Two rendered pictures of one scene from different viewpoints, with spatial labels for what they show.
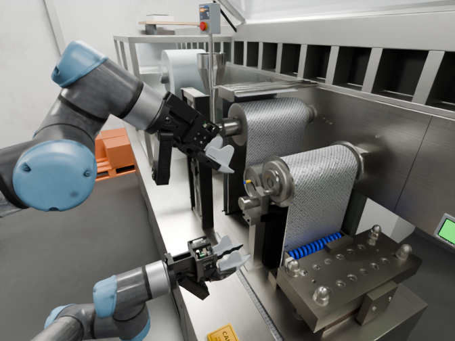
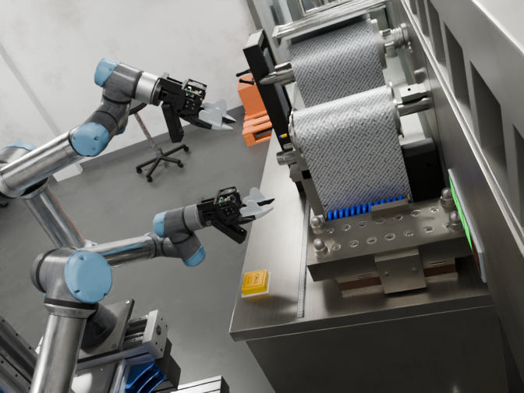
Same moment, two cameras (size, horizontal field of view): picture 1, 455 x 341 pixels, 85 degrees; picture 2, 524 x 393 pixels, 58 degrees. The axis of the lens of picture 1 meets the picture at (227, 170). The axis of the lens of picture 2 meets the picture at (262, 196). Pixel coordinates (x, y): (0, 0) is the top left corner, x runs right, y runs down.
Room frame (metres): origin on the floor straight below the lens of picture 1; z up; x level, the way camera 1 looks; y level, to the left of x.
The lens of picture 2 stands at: (-0.31, -0.83, 1.80)
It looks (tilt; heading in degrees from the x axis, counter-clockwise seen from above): 31 degrees down; 45
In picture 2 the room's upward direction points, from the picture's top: 24 degrees counter-clockwise
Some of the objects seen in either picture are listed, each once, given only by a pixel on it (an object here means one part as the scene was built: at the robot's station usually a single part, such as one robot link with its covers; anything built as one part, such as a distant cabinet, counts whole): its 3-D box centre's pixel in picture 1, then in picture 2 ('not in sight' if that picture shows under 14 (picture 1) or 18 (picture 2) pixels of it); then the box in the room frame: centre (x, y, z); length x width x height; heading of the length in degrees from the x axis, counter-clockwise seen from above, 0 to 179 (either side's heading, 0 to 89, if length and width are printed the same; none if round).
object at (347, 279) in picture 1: (349, 270); (387, 237); (0.50, -0.36, 1.00); 0.40 x 0.16 x 0.06; 115
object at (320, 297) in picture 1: (321, 293); (320, 246); (0.39, -0.23, 1.05); 0.04 x 0.04 x 0.04
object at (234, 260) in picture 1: (235, 258); (254, 207); (0.44, -0.02, 1.12); 0.09 x 0.03 x 0.06; 106
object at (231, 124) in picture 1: (229, 126); (288, 73); (0.81, -0.01, 1.34); 0.06 x 0.06 x 0.06; 25
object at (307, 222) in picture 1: (317, 220); (359, 178); (0.59, -0.27, 1.11); 0.23 x 0.01 x 0.18; 115
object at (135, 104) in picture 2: not in sight; (148, 135); (2.20, 2.77, 0.34); 0.56 x 0.54 x 0.67; 138
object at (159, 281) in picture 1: (158, 277); (197, 216); (0.39, 0.16, 1.11); 0.08 x 0.05 x 0.08; 25
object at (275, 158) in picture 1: (277, 181); (301, 135); (0.59, -0.14, 1.25); 0.15 x 0.01 x 0.15; 25
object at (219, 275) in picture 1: (218, 270); (242, 217); (0.42, 0.02, 1.09); 0.09 x 0.05 x 0.02; 106
